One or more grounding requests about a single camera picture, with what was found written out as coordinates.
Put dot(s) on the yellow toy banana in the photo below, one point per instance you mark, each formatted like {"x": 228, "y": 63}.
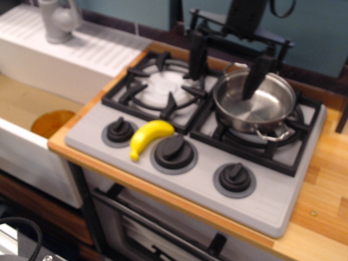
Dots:
{"x": 147, "y": 133}

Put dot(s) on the grey toy stove top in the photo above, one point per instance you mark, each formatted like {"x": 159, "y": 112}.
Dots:
{"x": 245, "y": 161}

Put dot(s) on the toy oven door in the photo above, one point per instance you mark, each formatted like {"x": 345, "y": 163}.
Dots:
{"x": 163, "y": 228}

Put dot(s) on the grey toy faucet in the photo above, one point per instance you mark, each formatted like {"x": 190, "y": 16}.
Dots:
{"x": 59, "y": 22}

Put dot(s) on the black right burner grate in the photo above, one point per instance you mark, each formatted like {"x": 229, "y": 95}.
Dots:
{"x": 285, "y": 155}

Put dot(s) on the black left stove knob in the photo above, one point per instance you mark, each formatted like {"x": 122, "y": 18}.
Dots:
{"x": 118, "y": 133}

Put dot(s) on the black right stove knob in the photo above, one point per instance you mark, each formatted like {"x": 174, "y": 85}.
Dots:
{"x": 234, "y": 180}

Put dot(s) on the black burner grate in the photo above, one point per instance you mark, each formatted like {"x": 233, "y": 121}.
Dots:
{"x": 285, "y": 155}
{"x": 159, "y": 88}

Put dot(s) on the stainless steel pot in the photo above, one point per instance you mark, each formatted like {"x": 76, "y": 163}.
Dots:
{"x": 264, "y": 114}

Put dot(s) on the black middle stove knob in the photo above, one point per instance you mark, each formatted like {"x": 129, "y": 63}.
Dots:
{"x": 174, "y": 155}

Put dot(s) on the white toy sink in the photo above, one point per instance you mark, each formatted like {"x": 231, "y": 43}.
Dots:
{"x": 38, "y": 77}

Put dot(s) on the black stove knob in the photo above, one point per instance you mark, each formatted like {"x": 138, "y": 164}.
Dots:
{"x": 234, "y": 180}
{"x": 174, "y": 155}
{"x": 118, "y": 133}

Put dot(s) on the black left burner grate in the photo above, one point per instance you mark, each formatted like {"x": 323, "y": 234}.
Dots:
{"x": 159, "y": 88}

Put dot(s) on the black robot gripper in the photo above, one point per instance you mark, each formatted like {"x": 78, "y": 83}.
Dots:
{"x": 243, "y": 21}

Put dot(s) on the orange plastic bowl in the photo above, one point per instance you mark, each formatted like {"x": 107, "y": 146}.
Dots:
{"x": 48, "y": 124}

